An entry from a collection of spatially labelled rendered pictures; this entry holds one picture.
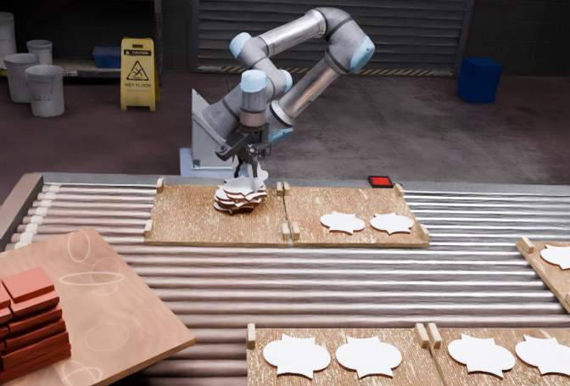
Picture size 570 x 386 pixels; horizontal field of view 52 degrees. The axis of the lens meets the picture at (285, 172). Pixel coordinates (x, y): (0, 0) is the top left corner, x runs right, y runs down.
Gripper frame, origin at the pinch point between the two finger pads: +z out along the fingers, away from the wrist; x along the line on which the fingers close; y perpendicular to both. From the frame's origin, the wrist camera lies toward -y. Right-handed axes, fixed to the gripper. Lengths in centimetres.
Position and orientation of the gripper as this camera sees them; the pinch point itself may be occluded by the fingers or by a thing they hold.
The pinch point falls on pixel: (243, 184)
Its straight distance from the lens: 181.9
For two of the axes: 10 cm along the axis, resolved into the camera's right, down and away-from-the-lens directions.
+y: 7.9, -2.1, 5.7
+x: -6.1, -3.8, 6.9
